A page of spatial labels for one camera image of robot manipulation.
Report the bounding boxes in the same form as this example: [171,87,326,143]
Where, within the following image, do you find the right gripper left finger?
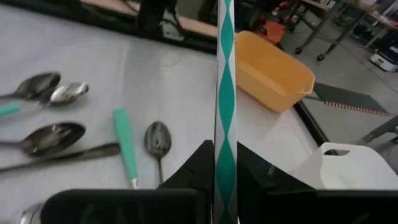
[40,139,215,224]

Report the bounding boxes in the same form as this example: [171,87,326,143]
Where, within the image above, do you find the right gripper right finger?
[237,141,398,224]

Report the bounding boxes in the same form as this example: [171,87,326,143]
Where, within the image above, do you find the black spoon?
[144,120,172,187]
[0,121,86,157]
[0,142,121,174]
[0,72,62,102]

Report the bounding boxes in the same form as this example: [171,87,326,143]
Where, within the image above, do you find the green white patterned spoon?
[213,0,239,224]

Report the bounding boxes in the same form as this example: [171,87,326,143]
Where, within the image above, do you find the white plastic bin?
[292,142,398,190]

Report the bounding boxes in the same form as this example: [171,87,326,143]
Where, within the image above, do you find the orange plastic bin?
[235,30,316,113]

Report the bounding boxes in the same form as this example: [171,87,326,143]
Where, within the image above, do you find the hazard striped floor mat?
[312,82,391,118]

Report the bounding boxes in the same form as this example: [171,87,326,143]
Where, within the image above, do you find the light wooden side board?
[79,0,218,39]

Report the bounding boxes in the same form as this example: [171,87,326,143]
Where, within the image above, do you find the orange vacuum cleaner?
[253,14,287,44]

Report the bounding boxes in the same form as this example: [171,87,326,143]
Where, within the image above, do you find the wheeled metal table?
[294,0,369,62]

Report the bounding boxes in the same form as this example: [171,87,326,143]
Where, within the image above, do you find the white wheeled machine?
[369,46,398,73]

